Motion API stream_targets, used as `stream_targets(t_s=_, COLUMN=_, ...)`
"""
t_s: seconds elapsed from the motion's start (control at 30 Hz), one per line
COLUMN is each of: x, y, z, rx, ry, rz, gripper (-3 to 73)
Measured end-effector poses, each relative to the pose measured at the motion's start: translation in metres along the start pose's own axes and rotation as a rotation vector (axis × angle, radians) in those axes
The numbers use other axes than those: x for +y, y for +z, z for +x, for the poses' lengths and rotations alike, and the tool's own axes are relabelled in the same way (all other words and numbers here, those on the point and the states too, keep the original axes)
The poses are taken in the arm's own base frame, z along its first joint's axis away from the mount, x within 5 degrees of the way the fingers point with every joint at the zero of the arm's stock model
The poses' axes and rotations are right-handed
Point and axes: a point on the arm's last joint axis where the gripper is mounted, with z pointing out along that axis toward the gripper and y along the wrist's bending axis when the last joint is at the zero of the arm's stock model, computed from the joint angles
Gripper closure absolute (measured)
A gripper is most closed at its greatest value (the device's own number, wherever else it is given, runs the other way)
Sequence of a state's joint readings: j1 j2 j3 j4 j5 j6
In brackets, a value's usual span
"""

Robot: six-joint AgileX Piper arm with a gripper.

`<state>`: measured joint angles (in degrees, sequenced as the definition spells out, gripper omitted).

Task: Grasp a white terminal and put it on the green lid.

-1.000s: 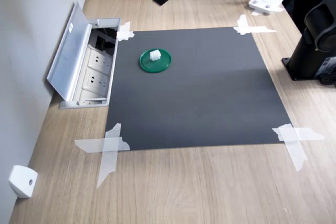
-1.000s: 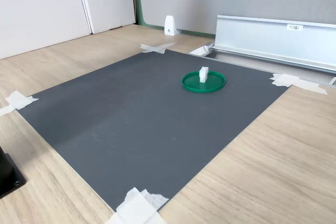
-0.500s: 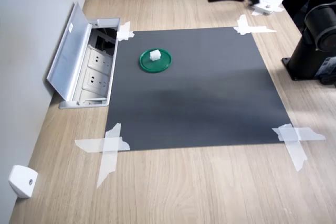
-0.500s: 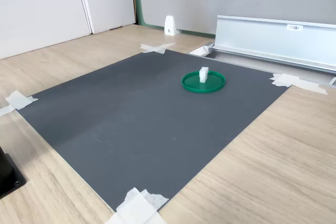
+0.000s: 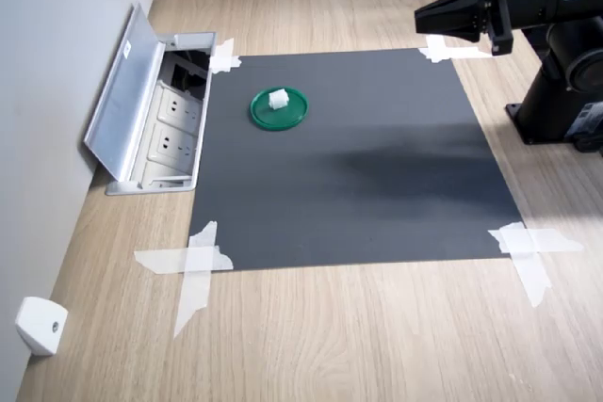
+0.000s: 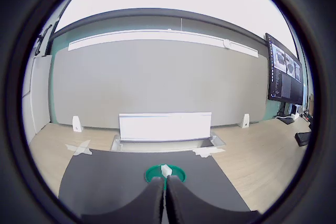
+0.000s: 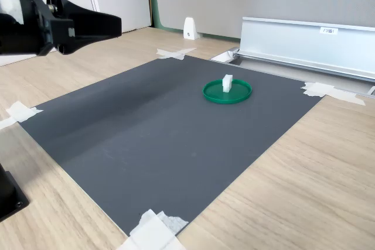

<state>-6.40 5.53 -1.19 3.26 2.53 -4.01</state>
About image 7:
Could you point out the round green lid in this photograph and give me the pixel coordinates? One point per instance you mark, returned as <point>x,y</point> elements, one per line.
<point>214,95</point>

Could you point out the small white table bracket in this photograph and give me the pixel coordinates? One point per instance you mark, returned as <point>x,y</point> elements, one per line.
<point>190,29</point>

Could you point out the white tape piece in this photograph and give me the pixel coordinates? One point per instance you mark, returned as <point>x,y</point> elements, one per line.
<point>173,54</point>
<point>20,112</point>
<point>152,232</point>
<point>316,89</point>

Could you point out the small white plastic terminal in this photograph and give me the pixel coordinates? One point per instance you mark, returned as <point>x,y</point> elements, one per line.
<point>227,83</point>

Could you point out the small white duct label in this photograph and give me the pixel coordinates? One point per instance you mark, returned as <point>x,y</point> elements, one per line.
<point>329,30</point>

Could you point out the dark grey mat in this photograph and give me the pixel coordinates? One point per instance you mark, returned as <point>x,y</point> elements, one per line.
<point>146,144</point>

